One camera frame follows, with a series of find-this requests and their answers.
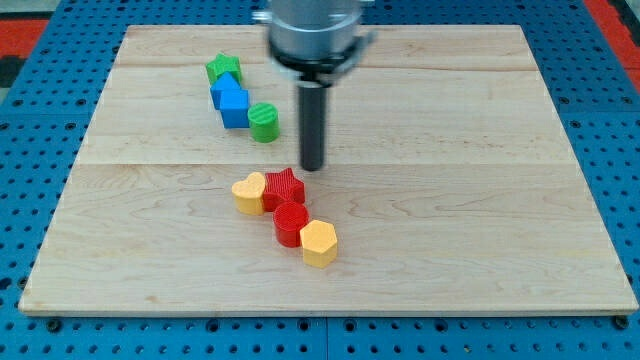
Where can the yellow hexagon block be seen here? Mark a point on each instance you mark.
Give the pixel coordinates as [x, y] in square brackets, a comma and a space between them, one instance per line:
[319, 243]

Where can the green cylinder block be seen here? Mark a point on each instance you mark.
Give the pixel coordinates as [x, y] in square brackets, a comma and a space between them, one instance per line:
[263, 122]

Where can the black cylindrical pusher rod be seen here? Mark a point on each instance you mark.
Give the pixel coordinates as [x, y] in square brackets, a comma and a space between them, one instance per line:
[312, 109]

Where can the green star block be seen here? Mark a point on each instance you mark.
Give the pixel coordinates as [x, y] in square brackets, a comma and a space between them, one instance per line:
[222, 64]

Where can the blue triangular block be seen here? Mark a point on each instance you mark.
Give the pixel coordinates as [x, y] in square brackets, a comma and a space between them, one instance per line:
[223, 83]

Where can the red star block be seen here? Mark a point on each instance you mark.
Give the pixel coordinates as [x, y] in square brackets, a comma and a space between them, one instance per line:
[282, 187]

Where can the wooden board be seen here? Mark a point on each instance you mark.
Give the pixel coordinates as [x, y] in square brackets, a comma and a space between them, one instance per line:
[449, 178]

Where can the yellow heart block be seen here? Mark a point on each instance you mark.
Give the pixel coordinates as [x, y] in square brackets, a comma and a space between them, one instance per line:
[248, 194]

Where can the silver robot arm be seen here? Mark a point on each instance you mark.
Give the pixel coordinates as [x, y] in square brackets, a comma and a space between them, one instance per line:
[316, 43]

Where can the red cylinder block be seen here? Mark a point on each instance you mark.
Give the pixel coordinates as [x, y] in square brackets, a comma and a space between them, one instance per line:
[289, 218]

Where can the blue cube block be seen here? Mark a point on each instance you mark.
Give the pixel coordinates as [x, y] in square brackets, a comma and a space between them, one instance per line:
[233, 106]

